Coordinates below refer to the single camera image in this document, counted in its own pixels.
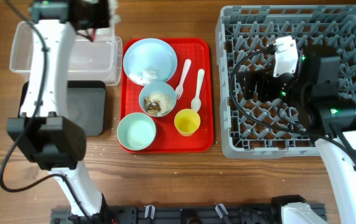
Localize yellow plastic cup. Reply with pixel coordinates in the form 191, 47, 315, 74
174, 109, 201, 136

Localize light blue plate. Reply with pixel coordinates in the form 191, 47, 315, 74
123, 38, 177, 84

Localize blue bowl with food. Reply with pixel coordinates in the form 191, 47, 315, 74
139, 82, 177, 118

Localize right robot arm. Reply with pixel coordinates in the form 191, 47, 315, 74
229, 45, 356, 223

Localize black waste tray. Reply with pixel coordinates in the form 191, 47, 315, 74
7, 81, 106, 149

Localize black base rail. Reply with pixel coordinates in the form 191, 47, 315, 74
49, 203, 327, 224

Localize white plastic fork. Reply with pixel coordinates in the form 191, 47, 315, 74
175, 59, 192, 100

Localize clear plastic bin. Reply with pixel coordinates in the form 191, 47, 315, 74
9, 22, 123, 86

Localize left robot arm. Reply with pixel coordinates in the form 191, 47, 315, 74
7, 1, 116, 223

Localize rice and peanut scraps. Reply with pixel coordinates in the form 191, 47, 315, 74
144, 92, 174, 116

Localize grey dishwasher rack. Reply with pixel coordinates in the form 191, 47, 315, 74
215, 5, 356, 159

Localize white plastic spoon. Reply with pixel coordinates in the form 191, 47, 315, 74
190, 68, 205, 112

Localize red serving tray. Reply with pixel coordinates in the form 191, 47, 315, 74
119, 37, 215, 154

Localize mint green bowl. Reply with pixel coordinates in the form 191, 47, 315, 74
117, 113, 156, 151

